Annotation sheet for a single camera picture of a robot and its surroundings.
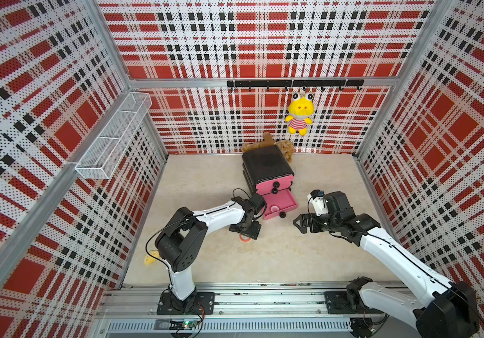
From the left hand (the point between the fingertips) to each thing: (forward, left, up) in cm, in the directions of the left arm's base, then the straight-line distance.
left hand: (248, 231), depth 90 cm
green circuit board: (-33, +20, 0) cm, 39 cm away
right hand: (-1, -23, +12) cm, 26 cm away
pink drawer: (+18, -15, +11) cm, 26 cm away
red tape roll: (+12, -12, -1) cm, 17 cm away
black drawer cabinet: (+27, -8, +13) cm, 31 cm away
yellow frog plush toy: (+43, -24, +33) cm, 59 cm away
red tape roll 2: (-3, +2, -1) cm, 4 cm away
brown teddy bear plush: (+46, -20, +7) cm, 51 cm away
